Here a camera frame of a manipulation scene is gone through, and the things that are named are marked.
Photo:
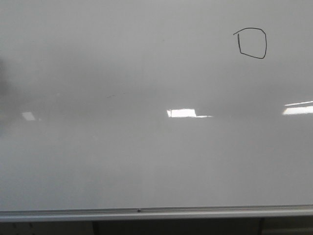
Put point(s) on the white whiteboard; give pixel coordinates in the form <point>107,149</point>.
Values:
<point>155,109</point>

